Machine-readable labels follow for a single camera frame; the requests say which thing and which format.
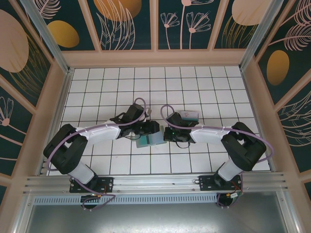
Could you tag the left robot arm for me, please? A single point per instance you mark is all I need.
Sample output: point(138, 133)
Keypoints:
point(99, 134)

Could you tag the small circuit board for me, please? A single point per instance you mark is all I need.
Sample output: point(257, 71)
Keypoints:
point(235, 195)

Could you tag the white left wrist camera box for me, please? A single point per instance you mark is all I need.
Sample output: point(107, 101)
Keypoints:
point(148, 112)

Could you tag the teal card black stripe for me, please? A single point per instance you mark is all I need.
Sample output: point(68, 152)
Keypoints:
point(193, 119)
point(143, 143)

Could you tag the green card holder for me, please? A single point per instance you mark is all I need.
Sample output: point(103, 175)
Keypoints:
point(156, 139)

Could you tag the aluminium corner post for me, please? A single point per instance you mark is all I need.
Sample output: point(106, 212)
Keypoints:
point(262, 36)
point(47, 36)

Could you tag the aluminium table edge rail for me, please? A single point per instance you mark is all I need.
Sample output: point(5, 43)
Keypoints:
point(246, 82)
point(66, 82)

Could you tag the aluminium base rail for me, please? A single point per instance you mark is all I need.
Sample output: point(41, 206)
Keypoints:
point(155, 183)

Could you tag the pink floral card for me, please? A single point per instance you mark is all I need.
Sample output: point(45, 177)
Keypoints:
point(188, 113)

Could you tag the grey metal panel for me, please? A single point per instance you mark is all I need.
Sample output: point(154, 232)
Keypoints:
point(155, 221)

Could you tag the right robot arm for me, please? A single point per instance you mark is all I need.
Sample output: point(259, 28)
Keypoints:
point(209, 137)

